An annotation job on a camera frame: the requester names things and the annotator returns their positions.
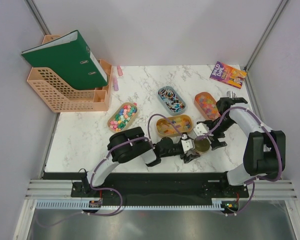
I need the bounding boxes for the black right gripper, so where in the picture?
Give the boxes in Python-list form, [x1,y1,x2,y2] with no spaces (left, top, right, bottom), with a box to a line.
[204,115,236,151]

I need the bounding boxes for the gold jar lid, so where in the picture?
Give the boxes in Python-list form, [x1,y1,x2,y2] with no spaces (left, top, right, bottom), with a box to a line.
[193,138,211,154]

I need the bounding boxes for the tan tray of popsicle candies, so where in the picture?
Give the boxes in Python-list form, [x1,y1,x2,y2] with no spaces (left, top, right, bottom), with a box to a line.
[156,114,194,138]

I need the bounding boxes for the orange tray of gummies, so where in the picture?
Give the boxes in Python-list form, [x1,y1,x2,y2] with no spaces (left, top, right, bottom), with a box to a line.
[194,92,220,121]

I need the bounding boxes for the silver metal scoop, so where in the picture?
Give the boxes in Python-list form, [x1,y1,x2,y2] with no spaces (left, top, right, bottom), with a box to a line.
[226,91,237,99]

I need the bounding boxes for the grey tray of lollipops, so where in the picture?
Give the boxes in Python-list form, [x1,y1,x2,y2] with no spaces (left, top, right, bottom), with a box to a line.
[157,85,187,116]

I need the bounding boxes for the beige tray of star candies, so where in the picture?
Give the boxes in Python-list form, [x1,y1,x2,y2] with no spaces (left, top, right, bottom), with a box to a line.
[107,102,138,133]

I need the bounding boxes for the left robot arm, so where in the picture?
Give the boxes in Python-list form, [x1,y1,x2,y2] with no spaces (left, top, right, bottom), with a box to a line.
[81,127,200,197]

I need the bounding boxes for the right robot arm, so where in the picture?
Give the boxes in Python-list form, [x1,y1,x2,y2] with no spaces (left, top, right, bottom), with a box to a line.
[204,97,286,197]

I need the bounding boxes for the Roald Dahl book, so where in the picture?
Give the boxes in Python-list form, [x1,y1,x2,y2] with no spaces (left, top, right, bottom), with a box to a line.
[209,61,247,89]

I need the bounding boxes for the peach desk organizer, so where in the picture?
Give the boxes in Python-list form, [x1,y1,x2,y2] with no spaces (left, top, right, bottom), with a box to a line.
[27,35,113,113]

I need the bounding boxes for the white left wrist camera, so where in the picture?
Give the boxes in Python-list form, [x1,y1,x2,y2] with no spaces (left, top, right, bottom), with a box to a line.
[180,133,195,154]

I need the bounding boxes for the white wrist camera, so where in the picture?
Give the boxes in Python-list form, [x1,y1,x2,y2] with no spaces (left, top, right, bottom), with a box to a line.
[180,133,195,154]
[193,122,208,137]

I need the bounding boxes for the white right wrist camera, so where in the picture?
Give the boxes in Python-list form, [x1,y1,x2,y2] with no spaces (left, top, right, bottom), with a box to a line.
[193,122,208,137]

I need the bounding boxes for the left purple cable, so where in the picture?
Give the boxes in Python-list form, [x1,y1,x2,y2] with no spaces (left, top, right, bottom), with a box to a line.
[34,113,187,228]

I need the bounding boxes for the purple cable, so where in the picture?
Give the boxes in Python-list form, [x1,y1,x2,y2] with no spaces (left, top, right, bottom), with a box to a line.
[194,106,283,217]
[34,113,187,228]

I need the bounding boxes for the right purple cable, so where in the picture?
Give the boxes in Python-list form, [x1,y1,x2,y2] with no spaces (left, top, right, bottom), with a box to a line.
[194,106,283,217]

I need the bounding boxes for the green ring binder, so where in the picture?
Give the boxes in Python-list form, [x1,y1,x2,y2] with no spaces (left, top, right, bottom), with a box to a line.
[21,30,108,90]

